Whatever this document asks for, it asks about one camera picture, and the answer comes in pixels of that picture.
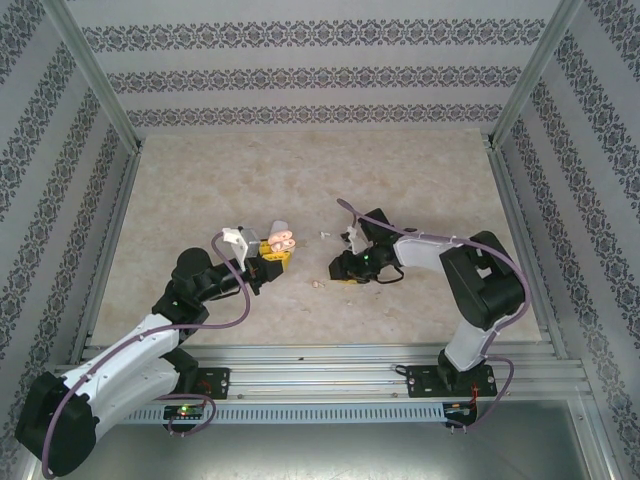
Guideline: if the grey metal shelf panel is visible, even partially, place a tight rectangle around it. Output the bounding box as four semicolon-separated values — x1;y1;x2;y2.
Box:
24;399;619;480

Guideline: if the pink gold-rimmed earbud charging case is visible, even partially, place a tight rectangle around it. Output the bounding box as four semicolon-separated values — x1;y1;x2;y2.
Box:
266;219;297;255

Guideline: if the slotted grey cable duct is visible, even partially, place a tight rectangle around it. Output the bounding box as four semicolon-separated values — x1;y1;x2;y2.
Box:
67;402;449;426

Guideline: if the aluminium rail beam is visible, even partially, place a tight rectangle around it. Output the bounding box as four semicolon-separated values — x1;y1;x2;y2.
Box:
49;343;589;401

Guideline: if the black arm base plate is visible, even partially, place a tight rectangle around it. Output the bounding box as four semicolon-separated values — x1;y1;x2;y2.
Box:
405;364;497;400
192;367;232;401

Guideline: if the aluminium frame post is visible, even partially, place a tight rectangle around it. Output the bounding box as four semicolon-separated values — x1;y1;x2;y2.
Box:
485;0;586;151
42;0;146;154

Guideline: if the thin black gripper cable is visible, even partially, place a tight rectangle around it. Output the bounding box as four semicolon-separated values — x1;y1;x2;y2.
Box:
372;262;406;286

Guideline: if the aluminium side rail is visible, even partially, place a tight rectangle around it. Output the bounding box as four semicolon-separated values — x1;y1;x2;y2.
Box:
490;147;569;359
68;149;146;366

